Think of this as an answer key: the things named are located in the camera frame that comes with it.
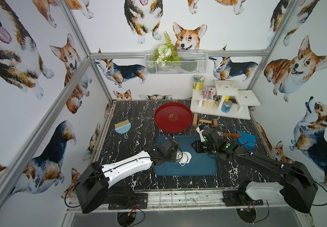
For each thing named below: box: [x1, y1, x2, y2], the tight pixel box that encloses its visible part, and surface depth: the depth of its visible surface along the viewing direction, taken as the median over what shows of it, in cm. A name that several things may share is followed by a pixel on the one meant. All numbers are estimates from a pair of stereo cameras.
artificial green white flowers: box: [151, 30, 181, 68], surface depth 82 cm
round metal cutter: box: [178, 152, 189, 164], surface depth 89 cm
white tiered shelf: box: [190, 79, 261, 120], surface depth 111 cm
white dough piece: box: [175, 151, 192, 167], surface depth 89 cm
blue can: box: [221, 99, 233, 114], surface depth 111 cm
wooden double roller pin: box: [192, 113, 218, 128], surface depth 108 cm
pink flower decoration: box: [201, 87, 217, 101], surface depth 99 cm
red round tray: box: [153, 102, 194, 133], surface depth 113 cm
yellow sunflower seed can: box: [193, 74, 205, 91], surface depth 106 cm
